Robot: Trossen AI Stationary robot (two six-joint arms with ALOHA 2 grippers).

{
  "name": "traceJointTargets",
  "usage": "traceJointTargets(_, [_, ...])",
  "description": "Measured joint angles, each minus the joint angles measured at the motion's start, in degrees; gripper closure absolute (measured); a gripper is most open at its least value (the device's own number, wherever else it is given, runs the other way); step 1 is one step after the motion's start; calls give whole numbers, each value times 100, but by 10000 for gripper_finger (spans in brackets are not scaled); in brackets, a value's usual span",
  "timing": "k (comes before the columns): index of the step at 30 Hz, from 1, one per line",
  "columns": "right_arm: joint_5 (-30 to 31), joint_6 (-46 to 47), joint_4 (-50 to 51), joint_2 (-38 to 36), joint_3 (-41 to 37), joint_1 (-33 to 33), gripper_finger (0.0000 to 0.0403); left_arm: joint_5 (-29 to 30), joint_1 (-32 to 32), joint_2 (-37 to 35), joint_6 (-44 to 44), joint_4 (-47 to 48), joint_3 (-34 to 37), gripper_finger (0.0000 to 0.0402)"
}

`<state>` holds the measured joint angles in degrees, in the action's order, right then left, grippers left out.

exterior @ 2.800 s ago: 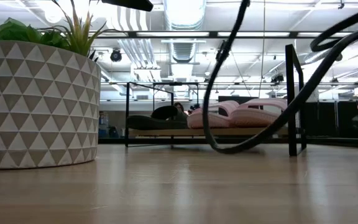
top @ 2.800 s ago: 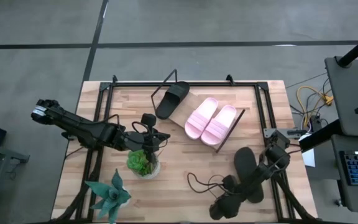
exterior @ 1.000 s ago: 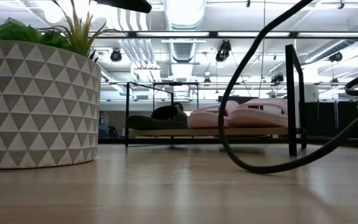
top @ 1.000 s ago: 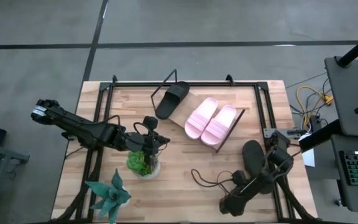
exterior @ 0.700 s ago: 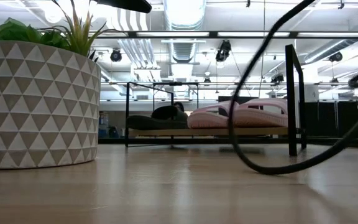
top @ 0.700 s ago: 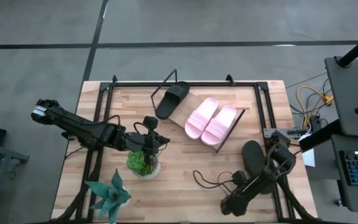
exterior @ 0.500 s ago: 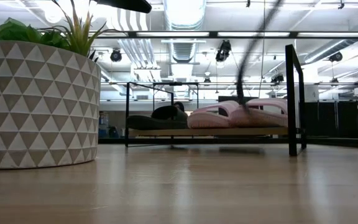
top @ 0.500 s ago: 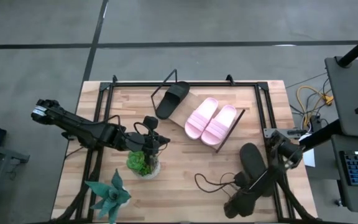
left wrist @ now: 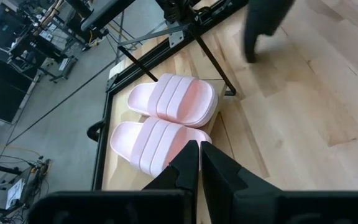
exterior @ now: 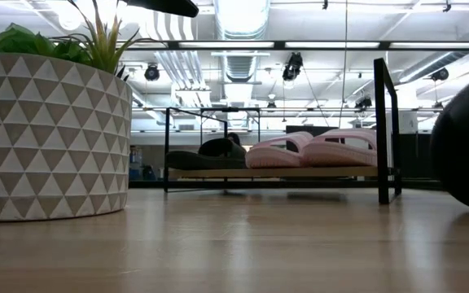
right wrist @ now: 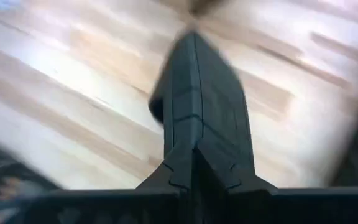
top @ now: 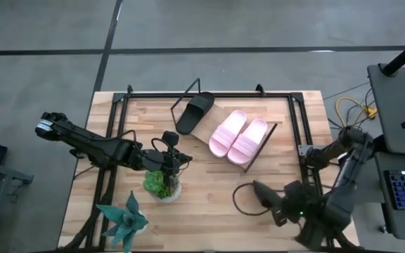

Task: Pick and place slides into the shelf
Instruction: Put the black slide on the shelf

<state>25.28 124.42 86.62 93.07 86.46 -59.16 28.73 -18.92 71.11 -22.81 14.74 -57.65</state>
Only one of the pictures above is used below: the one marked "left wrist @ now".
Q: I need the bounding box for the grey wheeled stand base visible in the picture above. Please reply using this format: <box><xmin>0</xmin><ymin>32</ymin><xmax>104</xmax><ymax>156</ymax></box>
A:
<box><xmin>39</xmin><ymin>55</ymin><xmax>79</xmax><ymax>84</ymax></box>

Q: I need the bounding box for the white paper sheet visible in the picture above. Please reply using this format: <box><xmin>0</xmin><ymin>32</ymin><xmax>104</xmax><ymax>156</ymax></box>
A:
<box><xmin>5</xmin><ymin>177</ymin><xmax>27</xmax><ymax>210</ymax></box>

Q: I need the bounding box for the pink foam slide sandal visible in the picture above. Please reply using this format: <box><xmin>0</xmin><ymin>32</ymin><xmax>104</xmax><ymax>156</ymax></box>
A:
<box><xmin>109</xmin><ymin>116</ymin><xmax>213</xmax><ymax>179</ymax></box>
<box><xmin>126</xmin><ymin>72</ymin><xmax>219</xmax><ymax>129</ymax></box>

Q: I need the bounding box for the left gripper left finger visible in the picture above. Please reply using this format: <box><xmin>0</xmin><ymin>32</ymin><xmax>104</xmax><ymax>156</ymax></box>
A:
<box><xmin>142</xmin><ymin>139</ymin><xmax>200</xmax><ymax>192</ymax></box>

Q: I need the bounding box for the silver metal frame bracket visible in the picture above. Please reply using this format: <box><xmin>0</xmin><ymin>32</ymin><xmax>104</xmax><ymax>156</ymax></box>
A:
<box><xmin>167</xmin><ymin>29</ymin><xmax>185</xmax><ymax>48</ymax></box>

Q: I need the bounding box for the black frame clamp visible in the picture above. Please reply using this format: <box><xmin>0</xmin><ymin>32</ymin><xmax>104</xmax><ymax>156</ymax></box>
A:
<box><xmin>86</xmin><ymin>119</ymin><xmax>106</xmax><ymax>142</ymax></box>

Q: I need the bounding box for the black aluminium table frame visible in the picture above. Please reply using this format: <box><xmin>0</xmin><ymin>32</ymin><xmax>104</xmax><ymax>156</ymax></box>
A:
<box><xmin>86</xmin><ymin>0</ymin><xmax>250</xmax><ymax>191</ymax></box>

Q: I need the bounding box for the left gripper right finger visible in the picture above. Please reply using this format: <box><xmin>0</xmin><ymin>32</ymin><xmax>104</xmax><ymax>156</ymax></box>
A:
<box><xmin>200</xmin><ymin>141</ymin><xmax>282</xmax><ymax>192</ymax></box>

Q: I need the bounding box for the large black screen panel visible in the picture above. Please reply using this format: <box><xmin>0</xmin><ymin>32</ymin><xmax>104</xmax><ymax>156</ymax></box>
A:
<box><xmin>0</xmin><ymin>67</ymin><xmax>34</xmax><ymax>125</ymax></box>

